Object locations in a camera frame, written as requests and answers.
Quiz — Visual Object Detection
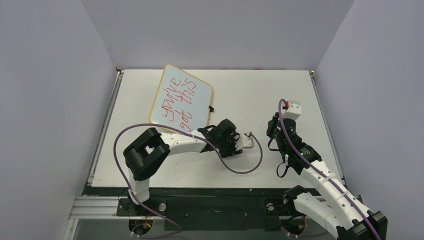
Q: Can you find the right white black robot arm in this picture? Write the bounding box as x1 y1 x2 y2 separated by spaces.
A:
266 113 388 240

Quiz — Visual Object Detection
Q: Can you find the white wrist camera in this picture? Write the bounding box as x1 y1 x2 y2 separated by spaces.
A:
237 134 254 149
282 100 302 121

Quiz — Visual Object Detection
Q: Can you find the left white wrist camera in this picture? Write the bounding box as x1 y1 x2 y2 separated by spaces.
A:
237 134 254 149

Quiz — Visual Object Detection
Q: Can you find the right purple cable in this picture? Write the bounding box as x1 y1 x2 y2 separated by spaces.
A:
277 98 383 240

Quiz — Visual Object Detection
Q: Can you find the yellow framed whiteboard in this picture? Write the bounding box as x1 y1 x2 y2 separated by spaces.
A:
148 64 214 132

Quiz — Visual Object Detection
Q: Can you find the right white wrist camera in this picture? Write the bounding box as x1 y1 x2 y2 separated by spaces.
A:
282 100 302 121

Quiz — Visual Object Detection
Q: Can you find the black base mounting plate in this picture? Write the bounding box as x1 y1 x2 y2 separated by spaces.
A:
116 188 295 232

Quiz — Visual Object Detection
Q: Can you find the aluminium rail frame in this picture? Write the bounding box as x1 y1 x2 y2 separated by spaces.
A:
62 195 369 240

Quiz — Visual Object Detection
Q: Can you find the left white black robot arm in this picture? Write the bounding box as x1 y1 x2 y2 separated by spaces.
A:
123 119 251 215

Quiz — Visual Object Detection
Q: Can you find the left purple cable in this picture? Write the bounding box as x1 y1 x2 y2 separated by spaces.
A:
113 123 264 239

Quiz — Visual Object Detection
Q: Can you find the purple cable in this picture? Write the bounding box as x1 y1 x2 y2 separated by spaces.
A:
113 123 264 239
277 98 383 240

